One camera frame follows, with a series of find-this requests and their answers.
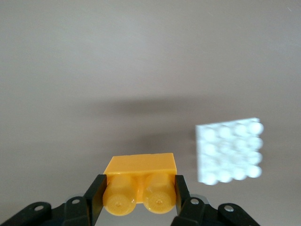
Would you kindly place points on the yellow two-stud block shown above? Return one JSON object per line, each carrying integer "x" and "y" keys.
{"x": 141, "y": 164}

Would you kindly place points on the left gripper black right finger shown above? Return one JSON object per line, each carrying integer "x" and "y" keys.
{"x": 182, "y": 197}

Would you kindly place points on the brown table cover sheet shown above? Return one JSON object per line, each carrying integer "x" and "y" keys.
{"x": 94, "y": 70}

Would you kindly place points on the white studded base plate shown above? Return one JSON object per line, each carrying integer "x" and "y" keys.
{"x": 228, "y": 153}

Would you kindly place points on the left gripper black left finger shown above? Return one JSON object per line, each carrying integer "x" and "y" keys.
{"x": 94, "y": 197}

